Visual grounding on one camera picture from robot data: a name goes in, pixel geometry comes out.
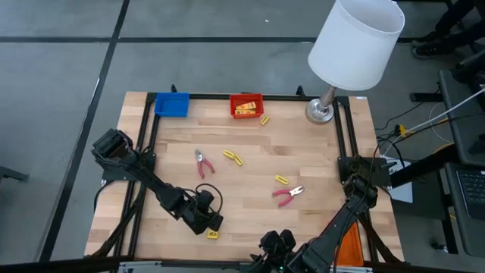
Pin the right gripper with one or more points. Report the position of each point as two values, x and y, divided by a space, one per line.
276 244

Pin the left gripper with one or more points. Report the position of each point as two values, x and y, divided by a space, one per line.
195 212

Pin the yellow connector bottom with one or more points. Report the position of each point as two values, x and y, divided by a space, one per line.
212 234

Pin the yellow connector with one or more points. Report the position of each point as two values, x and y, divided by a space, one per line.
212 234
265 120
229 154
281 179

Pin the yellow green crayon box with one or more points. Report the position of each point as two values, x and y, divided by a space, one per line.
245 112
246 105

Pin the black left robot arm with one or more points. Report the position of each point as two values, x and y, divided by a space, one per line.
151 182

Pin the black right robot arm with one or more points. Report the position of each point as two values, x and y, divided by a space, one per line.
341 223

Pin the long silver metal bar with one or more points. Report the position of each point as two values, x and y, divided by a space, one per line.
170 267

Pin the orange plastic basket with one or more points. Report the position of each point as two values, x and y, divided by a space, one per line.
354 246

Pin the red plastic basket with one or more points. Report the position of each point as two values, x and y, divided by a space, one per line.
260 110

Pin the blue plastic basket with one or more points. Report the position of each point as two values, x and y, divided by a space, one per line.
171 104

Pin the white paper sheet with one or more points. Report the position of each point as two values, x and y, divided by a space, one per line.
403 193

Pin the black desk beam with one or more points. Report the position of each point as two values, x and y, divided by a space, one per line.
424 167

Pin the yellow power plug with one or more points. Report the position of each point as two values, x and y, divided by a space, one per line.
401 130

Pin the dark laptop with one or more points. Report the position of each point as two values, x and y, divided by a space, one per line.
473 189

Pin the grey furniture foot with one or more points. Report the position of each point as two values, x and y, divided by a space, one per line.
11 173

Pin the black desk foot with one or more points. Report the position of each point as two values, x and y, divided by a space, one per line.
426 97

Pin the grey desk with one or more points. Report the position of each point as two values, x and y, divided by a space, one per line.
466 144

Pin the white table lamp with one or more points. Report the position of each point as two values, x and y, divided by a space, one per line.
356 41

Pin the person's legs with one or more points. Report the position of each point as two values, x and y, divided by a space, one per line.
454 19

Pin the silver metal bracket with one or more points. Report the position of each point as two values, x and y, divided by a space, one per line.
352 269

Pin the black aluminium table frame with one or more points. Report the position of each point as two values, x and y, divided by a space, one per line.
208 96

